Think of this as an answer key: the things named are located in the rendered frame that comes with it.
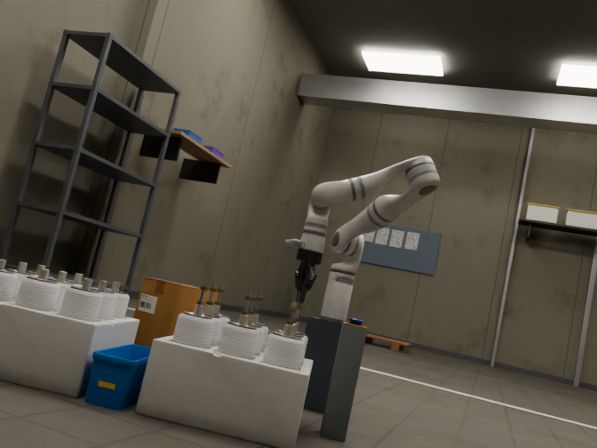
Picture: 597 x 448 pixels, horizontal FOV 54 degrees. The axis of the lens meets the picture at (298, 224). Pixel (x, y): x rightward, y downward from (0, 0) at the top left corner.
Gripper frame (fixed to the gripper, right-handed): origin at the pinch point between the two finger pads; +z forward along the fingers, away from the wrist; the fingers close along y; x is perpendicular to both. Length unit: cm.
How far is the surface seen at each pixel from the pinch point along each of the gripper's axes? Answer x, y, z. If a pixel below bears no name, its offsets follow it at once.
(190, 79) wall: 9, 447, -200
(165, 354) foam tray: 37.5, -18.2, 20.2
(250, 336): 18.8, -21.6, 12.0
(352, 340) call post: -12.6, -13.8, 8.3
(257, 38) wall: -67, 543, -311
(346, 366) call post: -12.4, -13.8, 15.7
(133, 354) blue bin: 42, 13, 26
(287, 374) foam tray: 10.1, -29.8, 18.5
